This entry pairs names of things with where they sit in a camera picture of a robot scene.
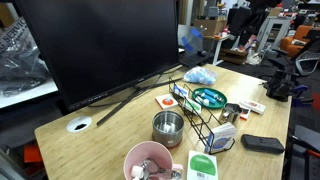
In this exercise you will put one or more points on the silver steel bowl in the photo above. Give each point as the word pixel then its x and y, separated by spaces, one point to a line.
pixel 166 137

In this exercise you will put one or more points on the white box orange circle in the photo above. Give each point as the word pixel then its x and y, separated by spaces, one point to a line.
pixel 166 101

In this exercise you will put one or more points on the white card blue print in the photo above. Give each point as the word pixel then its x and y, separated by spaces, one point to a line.
pixel 180 90

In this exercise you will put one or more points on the white card green print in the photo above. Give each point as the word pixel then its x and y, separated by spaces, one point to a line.
pixel 193 106

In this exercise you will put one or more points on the clear blue plastic bag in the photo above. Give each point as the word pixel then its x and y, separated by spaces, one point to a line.
pixel 199 75

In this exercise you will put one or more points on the black keyboard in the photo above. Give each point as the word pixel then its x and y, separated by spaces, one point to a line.
pixel 195 60

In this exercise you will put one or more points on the black monitor stand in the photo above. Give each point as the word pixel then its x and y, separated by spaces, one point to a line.
pixel 117 107

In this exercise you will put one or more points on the green plate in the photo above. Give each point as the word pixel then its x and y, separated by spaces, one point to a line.
pixel 219 103

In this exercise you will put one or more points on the clear panel blue tape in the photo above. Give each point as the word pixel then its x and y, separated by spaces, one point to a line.
pixel 191 38

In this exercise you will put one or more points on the pink mug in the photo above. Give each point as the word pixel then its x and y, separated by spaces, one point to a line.
pixel 132 156

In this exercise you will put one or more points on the silver steel pitcher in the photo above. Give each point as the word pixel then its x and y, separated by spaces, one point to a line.
pixel 230 114

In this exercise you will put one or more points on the large black computer monitor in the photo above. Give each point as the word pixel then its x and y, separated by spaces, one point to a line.
pixel 100 43

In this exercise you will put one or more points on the silver spoon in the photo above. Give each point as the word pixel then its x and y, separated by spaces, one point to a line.
pixel 149 166
pixel 168 174

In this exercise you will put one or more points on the white box blue circle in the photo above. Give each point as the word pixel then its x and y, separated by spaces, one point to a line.
pixel 221 138

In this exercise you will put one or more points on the cardboard box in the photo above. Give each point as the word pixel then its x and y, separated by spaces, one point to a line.
pixel 210 27

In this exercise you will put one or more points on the low wooden shelf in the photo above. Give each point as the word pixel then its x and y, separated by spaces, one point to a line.
pixel 233 56

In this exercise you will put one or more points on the white box green circle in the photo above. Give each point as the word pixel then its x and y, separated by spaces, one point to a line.
pixel 201 165

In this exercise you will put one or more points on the small red white card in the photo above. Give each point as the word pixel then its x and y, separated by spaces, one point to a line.
pixel 245 114

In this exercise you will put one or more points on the white red abc box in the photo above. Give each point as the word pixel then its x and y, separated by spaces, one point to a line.
pixel 253 106

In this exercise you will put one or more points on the white shelf cabinet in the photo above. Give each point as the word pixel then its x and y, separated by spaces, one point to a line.
pixel 273 31

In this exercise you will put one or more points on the white side table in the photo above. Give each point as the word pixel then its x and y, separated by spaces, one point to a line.
pixel 30 93

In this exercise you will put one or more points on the black plastic bag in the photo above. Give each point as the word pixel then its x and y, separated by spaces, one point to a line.
pixel 20 70

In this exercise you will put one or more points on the orange sofa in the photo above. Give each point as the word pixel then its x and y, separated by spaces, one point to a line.
pixel 295 41

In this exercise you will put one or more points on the black mesh office chair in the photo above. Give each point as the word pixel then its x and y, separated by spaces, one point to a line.
pixel 308 61

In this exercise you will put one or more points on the white printed sign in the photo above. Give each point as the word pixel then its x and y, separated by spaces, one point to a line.
pixel 13 33

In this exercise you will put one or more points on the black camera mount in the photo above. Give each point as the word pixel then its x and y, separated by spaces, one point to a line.
pixel 279 85

